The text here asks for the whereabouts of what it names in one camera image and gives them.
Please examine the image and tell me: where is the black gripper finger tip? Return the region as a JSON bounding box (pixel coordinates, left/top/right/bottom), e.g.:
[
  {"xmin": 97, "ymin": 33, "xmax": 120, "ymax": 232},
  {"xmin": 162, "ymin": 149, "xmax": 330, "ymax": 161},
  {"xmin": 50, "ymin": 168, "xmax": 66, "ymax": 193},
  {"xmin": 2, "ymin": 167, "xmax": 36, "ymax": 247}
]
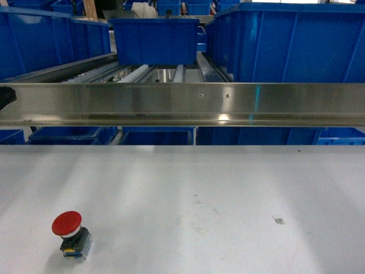
[{"xmin": 0, "ymin": 86, "xmax": 17, "ymax": 110}]

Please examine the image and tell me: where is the small printed marker sticker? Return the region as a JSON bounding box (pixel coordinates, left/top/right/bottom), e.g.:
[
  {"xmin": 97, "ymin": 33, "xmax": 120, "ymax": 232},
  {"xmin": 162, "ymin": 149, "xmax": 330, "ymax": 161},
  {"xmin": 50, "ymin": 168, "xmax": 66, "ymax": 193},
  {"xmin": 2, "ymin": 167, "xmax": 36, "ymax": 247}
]
[{"xmin": 273, "ymin": 216, "xmax": 285, "ymax": 225}]

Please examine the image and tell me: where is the large blue right bin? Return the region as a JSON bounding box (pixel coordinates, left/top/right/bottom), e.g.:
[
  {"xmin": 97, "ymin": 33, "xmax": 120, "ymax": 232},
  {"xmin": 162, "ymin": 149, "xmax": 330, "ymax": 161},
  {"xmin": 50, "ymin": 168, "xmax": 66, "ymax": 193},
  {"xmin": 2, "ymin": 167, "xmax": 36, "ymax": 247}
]
[{"xmin": 206, "ymin": 3, "xmax": 364, "ymax": 83}]

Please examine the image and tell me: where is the small blue centre bin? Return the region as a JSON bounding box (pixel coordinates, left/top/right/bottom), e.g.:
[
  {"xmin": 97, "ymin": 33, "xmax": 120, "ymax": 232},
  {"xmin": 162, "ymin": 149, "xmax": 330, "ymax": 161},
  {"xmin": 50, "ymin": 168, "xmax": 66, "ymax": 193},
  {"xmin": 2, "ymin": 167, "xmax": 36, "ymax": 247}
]
[{"xmin": 109, "ymin": 18, "xmax": 200, "ymax": 65}]

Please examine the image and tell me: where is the lower blue bin left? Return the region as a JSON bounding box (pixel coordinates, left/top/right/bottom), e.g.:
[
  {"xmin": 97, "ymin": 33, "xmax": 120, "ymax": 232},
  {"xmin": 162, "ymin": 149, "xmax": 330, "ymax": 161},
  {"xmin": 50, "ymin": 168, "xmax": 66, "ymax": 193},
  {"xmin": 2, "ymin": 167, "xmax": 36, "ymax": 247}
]
[{"xmin": 26, "ymin": 126, "xmax": 118, "ymax": 146}]

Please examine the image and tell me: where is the stainless steel front rail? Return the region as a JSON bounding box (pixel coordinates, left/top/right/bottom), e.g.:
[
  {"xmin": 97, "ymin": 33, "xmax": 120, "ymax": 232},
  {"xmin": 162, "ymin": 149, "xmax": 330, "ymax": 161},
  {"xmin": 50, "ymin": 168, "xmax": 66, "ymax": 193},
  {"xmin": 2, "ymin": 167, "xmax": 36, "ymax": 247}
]
[{"xmin": 1, "ymin": 83, "xmax": 364, "ymax": 127}]

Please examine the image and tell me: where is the lower blue bin right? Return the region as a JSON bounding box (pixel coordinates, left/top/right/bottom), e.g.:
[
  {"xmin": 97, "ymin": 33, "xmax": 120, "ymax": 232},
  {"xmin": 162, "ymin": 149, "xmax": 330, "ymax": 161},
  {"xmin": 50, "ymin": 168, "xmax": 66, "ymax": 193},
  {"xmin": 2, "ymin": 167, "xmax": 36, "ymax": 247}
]
[{"xmin": 196, "ymin": 127, "xmax": 324, "ymax": 146}]

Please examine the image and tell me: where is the lower blue bin centre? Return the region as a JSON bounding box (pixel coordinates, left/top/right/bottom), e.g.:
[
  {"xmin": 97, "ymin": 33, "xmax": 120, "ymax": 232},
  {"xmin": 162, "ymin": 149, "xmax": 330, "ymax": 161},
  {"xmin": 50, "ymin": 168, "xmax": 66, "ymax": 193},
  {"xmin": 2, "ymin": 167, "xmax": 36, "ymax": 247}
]
[{"xmin": 119, "ymin": 127, "xmax": 194, "ymax": 146}]

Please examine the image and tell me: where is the red mushroom push button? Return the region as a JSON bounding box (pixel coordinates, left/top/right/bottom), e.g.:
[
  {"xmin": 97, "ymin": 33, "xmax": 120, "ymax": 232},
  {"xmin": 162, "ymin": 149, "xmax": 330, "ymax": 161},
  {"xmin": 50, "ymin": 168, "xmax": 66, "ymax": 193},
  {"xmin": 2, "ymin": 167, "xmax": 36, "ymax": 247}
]
[{"xmin": 51, "ymin": 211, "xmax": 92, "ymax": 260}]

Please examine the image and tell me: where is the large blue bin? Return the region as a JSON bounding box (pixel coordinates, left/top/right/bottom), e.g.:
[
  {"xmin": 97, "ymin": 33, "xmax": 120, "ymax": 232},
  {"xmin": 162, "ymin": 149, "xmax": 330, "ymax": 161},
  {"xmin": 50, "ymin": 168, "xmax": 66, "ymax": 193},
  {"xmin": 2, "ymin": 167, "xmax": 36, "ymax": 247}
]
[
  {"xmin": 1, "ymin": 6, "xmax": 75, "ymax": 80},
  {"xmin": 206, "ymin": 3, "xmax": 364, "ymax": 83}
]

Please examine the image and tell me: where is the large blue left bin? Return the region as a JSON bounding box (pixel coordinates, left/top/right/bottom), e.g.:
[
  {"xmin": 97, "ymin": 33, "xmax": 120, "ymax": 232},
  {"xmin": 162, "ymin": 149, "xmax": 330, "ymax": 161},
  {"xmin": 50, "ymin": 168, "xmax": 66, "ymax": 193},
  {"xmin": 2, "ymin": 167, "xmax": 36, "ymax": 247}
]
[{"xmin": 1, "ymin": 6, "xmax": 75, "ymax": 80}]

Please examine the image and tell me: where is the blue bin behind left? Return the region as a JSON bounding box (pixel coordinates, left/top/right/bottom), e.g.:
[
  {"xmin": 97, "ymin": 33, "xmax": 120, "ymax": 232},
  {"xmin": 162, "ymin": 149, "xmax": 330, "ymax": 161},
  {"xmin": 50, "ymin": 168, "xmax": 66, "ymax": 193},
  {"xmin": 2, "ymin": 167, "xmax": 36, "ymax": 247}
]
[{"xmin": 70, "ymin": 19, "xmax": 111, "ymax": 61}]

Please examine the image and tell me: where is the white roller track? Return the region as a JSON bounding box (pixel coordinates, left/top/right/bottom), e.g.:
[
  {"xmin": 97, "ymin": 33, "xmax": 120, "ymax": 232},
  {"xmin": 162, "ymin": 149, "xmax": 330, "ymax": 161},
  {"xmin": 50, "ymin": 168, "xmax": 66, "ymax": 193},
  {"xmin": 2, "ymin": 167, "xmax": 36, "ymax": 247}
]
[{"xmin": 119, "ymin": 65, "xmax": 149, "ymax": 83}]

